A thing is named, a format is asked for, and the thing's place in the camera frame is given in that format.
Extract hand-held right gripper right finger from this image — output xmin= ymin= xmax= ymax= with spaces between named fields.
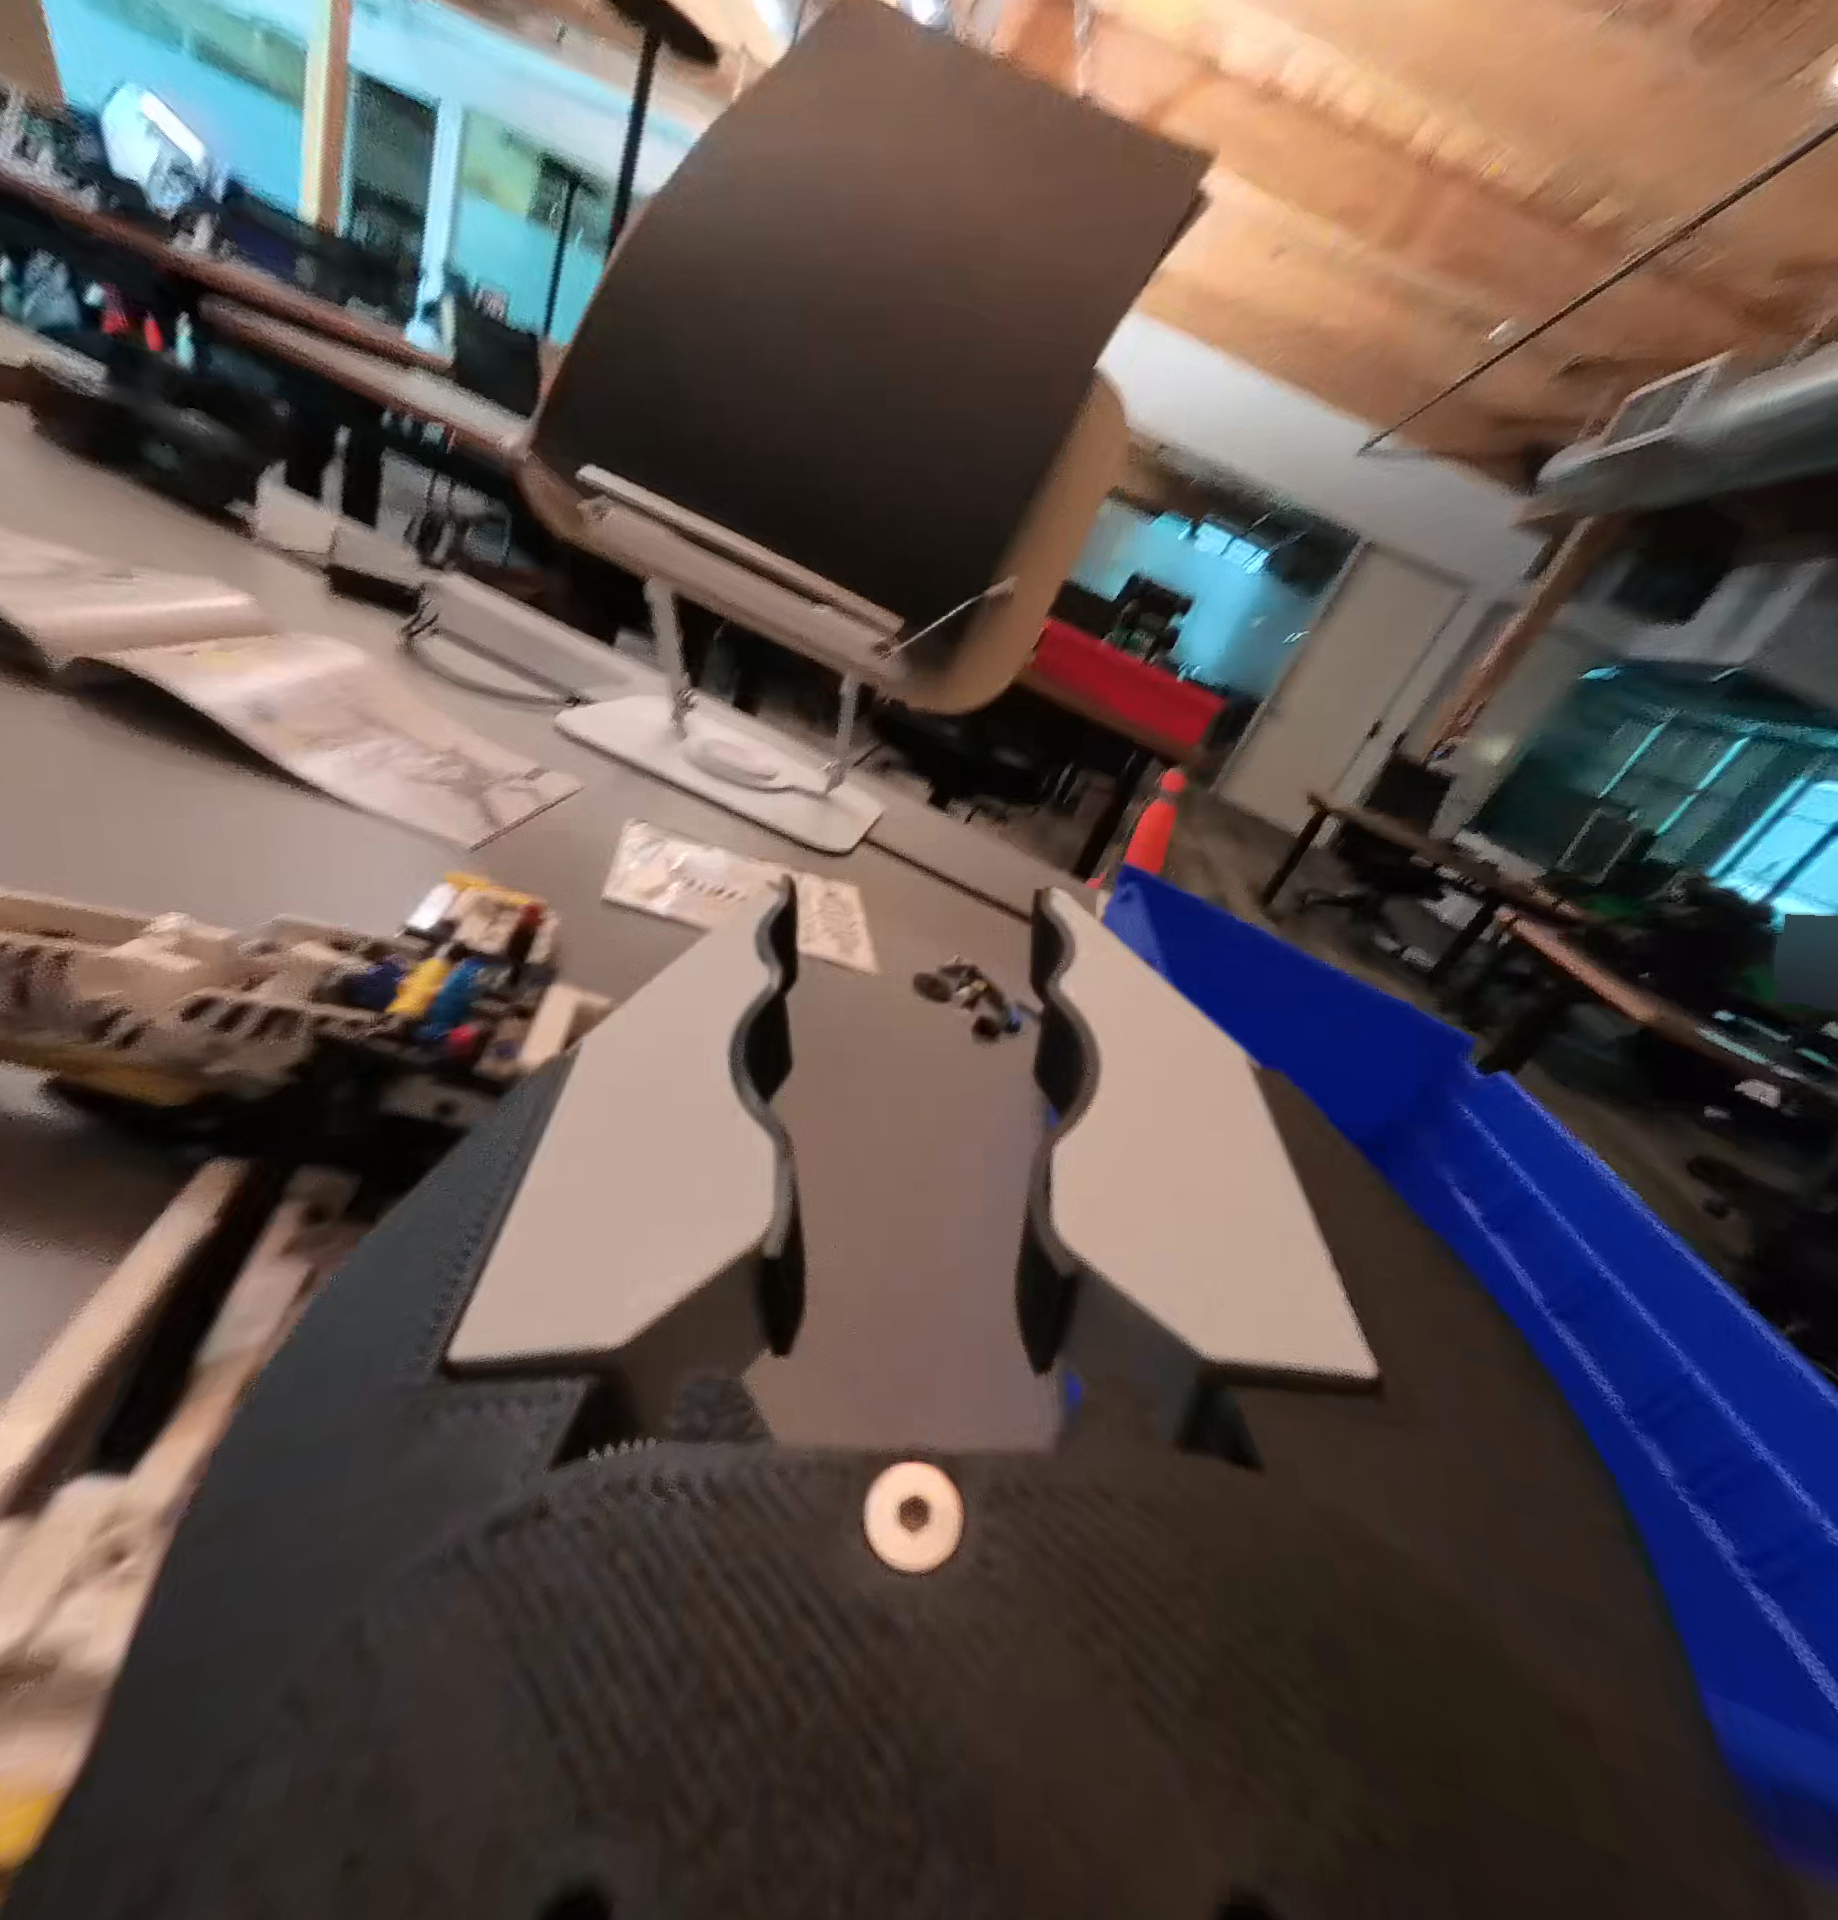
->
xmin=1016 ymin=885 xmax=1381 ymax=1393

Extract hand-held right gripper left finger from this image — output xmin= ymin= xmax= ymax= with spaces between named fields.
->
xmin=446 ymin=876 xmax=807 ymax=1379

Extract pile of small toy bricks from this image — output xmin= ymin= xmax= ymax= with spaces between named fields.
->
xmin=914 ymin=961 xmax=1042 ymax=1042

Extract zebra sticker sheet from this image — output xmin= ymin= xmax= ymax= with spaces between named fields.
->
xmin=599 ymin=821 xmax=880 ymax=975

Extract toy brick helicopter model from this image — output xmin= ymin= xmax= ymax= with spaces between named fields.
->
xmin=0 ymin=876 xmax=605 ymax=1142

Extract instruction booklet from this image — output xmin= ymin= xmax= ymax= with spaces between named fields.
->
xmin=0 ymin=503 xmax=583 ymax=855

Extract orange traffic cone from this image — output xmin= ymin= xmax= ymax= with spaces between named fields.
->
xmin=1119 ymin=765 xmax=1193 ymax=881

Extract blue storage bin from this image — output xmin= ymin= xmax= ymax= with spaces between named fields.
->
xmin=1059 ymin=867 xmax=1838 ymax=1885

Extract silver monitor stand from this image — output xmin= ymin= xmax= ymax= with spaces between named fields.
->
xmin=553 ymin=577 xmax=886 ymax=858

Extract red storage bin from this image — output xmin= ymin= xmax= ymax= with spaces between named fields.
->
xmin=1030 ymin=619 xmax=1227 ymax=753

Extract white door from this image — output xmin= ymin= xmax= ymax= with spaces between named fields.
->
xmin=1218 ymin=541 xmax=1468 ymax=843

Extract grey flat dock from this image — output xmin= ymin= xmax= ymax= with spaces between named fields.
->
xmin=249 ymin=486 xmax=425 ymax=602

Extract laptop on stand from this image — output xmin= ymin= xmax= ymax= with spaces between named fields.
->
xmin=520 ymin=0 xmax=1213 ymax=719

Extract black pole with round disc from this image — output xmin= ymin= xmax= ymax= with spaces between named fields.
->
xmin=604 ymin=0 xmax=726 ymax=273

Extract black braided cable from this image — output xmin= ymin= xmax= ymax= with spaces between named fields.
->
xmin=399 ymin=593 xmax=583 ymax=710

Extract silver ventilation duct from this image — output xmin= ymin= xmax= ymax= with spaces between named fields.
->
xmin=1533 ymin=330 xmax=1838 ymax=520

